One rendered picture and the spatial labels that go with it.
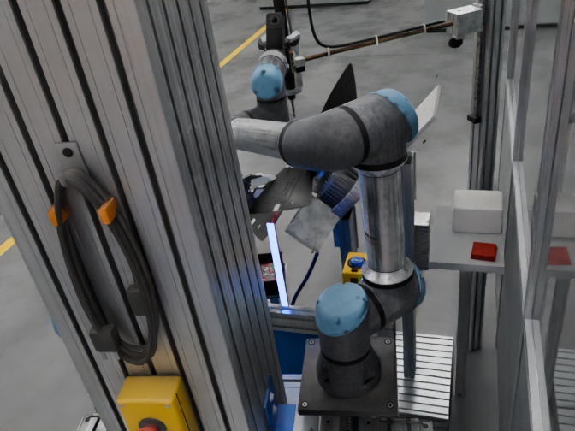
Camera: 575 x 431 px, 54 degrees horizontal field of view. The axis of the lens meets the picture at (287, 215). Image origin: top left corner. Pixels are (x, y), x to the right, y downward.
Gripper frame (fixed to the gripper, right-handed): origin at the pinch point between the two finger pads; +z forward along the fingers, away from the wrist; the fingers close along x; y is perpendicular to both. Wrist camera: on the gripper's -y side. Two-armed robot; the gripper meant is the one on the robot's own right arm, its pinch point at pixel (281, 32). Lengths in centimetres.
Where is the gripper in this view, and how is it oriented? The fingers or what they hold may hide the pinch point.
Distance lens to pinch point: 168.9
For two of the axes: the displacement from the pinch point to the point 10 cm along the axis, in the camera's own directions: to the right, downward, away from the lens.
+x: 9.9, -0.5, -1.6
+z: 1.1, -5.5, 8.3
